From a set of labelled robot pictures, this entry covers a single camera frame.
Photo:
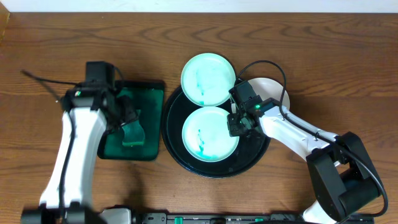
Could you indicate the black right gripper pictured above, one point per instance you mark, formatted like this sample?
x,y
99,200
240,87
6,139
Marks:
x,y
233,129

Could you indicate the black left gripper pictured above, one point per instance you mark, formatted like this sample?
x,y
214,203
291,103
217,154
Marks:
x,y
127,113

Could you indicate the white plate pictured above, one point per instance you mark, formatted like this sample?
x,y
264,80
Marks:
x,y
266,88

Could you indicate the green sponge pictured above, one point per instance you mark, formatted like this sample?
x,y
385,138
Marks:
x,y
134,134

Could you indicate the mint green plate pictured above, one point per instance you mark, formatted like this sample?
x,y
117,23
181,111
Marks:
x,y
205,135
207,78

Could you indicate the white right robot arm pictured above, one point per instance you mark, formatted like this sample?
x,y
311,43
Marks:
x,y
343,176

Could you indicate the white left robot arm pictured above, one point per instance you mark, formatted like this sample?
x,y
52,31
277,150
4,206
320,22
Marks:
x,y
88,114

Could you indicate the rectangular black sponge tray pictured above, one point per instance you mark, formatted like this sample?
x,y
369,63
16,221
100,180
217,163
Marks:
x,y
147,97

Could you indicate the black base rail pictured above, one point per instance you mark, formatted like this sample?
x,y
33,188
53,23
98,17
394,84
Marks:
x,y
163,218

